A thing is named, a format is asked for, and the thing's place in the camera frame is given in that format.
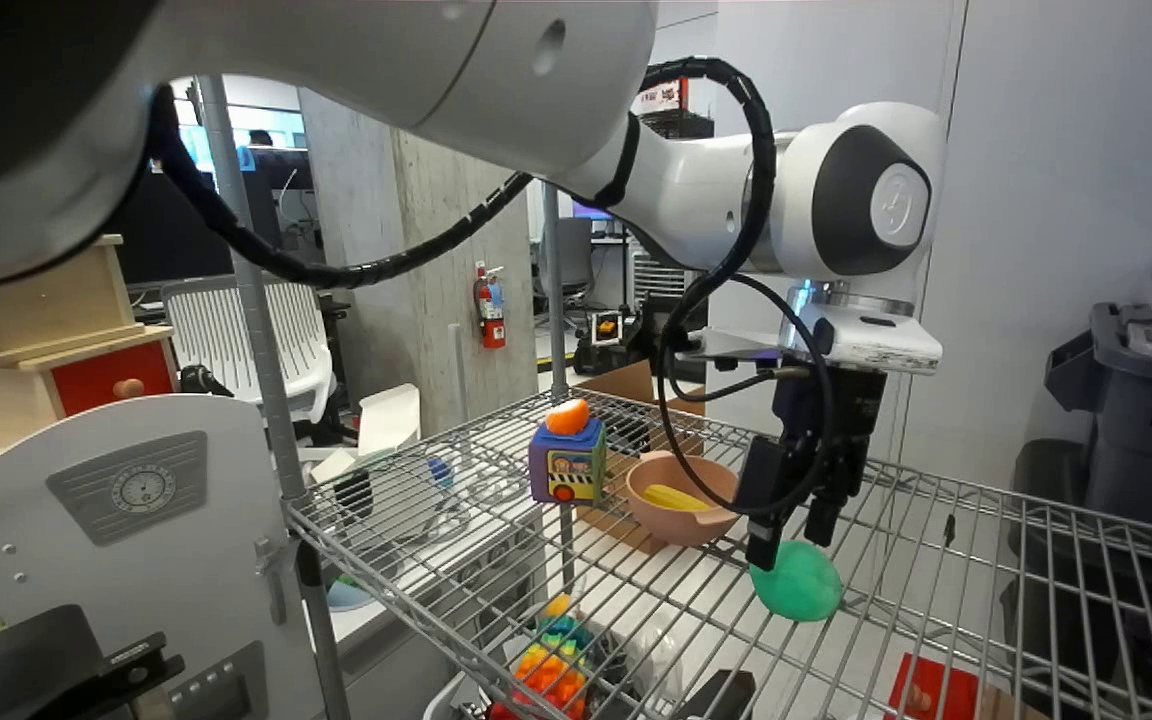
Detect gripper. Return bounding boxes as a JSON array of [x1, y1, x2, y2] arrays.
[[733, 367, 889, 572]]

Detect green ball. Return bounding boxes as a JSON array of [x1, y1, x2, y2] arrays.
[[748, 540, 845, 624]]

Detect orange ball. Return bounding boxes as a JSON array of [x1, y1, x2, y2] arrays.
[[545, 398, 592, 437]]

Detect yellow toy corn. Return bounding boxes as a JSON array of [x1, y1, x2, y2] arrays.
[[642, 484, 713, 514]]

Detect pink bowl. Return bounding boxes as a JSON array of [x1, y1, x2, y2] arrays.
[[625, 450, 741, 549]]

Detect cardboard box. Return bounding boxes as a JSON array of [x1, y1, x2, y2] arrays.
[[574, 359, 709, 557]]

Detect colourful toy block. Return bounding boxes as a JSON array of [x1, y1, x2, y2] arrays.
[[528, 418, 608, 505]]

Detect red block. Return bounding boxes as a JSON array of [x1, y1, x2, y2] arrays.
[[884, 652, 979, 720]]

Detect rainbow pop toy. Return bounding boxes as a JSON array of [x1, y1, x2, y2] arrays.
[[510, 594, 594, 719]]

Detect grey office chair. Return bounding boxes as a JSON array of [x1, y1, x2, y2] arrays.
[[536, 217, 597, 301]]

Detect red fire extinguisher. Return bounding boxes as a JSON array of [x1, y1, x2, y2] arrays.
[[473, 261, 508, 350]]

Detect grey trash bin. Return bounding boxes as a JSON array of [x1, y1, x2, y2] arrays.
[[1043, 301, 1152, 536]]

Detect white box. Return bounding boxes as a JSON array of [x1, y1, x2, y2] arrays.
[[355, 383, 423, 453]]

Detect white slatted chair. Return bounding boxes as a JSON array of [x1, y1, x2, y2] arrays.
[[161, 275, 338, 423]]

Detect white toy fridge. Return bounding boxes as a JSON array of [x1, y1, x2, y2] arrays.
[[0, 393, 329, 720]]

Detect wooden toy cabinet red drawer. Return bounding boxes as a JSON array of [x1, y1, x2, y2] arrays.
[[0, 235, 181, 459]]

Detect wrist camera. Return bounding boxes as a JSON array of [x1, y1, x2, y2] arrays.
[[681, 328, 799, 367]]

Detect metal wire shelf rack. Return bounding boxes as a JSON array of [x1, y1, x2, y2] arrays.
[[191, 75, 1152, 720]]

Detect camera on mount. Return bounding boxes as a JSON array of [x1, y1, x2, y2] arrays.
[[0, 603, 187, 720]]

